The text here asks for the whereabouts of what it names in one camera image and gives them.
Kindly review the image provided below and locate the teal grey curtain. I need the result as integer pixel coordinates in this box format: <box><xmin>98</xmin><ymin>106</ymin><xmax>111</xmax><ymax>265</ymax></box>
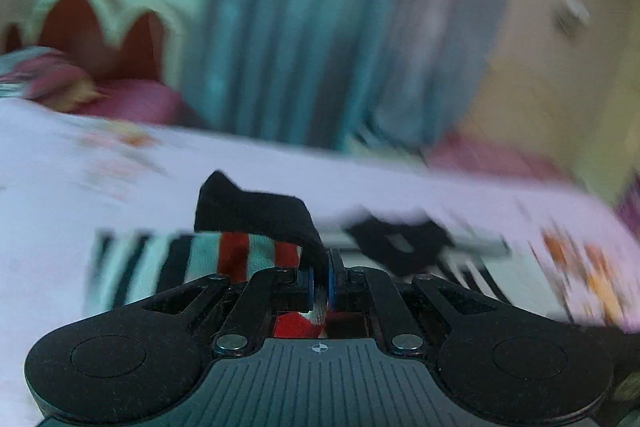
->
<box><xmin>182</xmin><ymin>0</ymin><xmax>523</xmax><ymax>155</ymax></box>

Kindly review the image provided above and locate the pink satin pillow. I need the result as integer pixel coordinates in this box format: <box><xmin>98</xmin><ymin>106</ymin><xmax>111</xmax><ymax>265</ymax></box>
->
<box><xmin>427</xmin><ymin>134</ymin><xmax>578</xmax><ymax>184</ymax></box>

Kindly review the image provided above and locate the plain purple pillow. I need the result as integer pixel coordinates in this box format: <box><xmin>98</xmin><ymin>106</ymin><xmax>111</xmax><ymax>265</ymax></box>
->
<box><xmin>75</xmin><ymin>79</ymin><xmax>203</xmax><ymax>128</ymax></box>

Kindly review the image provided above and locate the floral bedsheet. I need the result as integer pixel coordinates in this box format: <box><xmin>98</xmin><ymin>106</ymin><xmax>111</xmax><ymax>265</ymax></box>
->
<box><xmin>0</xmin><ymin>97</ymin><xmax>640</xmax><ymax>427</ymax></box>

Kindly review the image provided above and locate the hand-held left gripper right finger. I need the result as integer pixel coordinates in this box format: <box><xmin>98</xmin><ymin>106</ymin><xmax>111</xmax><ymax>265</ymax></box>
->
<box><xmin>327</xmin><ymin>248</ymin><xmax>506</xmax><ymax>355</ymax></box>

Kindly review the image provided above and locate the purple patterned pillow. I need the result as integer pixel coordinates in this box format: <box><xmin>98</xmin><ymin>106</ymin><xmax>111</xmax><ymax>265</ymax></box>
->
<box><xmin>0</xmin><ymin>47</ymin><xmax>107</xmax><ymax>114</ymax></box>

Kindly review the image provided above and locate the white wall switch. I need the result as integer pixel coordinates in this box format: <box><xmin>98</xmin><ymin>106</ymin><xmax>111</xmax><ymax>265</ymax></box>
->
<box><xmin>556</xmin><ymin>0</ymin><xmax>593</xmax><ymax>38</ymax></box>

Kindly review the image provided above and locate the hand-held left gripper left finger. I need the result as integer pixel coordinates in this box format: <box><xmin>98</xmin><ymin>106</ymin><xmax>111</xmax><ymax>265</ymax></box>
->
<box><xmin>127</xmin><ymin>263</ymin><xmax>317</xmax><ymax>355</ymax></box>

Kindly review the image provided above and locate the red cream scalloped headboard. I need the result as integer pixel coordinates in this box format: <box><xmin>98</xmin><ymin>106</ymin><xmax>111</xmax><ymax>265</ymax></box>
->
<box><xmin>0</xmin><ymin>0</ymin><xmax>187</xmax><ymax>84</ymax></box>

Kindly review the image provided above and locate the white red black striped sweater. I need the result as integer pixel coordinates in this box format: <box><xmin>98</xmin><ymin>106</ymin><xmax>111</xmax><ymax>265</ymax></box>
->
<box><xmin>85</xmin><ymin>169</ymin><xmax>511</xmax><ymax>339</ymax></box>

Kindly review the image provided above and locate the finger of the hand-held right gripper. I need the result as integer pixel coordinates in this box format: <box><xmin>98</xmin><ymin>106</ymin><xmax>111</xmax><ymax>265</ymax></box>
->
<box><xmin>345</xmin><ymin>216</ymin><xmax>453</xmax><ymax>275</ymax></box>

